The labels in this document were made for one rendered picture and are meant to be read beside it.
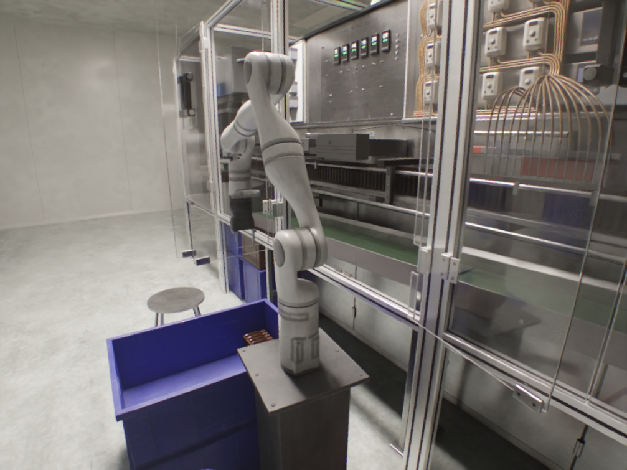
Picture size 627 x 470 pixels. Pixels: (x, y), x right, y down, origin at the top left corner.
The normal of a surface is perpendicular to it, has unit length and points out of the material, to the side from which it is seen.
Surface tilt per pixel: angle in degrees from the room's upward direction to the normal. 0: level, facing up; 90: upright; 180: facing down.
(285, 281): 93
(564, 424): 90
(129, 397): 0
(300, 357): 90
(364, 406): 0
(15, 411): 0
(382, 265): 90
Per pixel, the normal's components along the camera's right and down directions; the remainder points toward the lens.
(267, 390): 0.00, -0.96
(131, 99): 0.55, 0.22
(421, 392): -0.84, 0.15
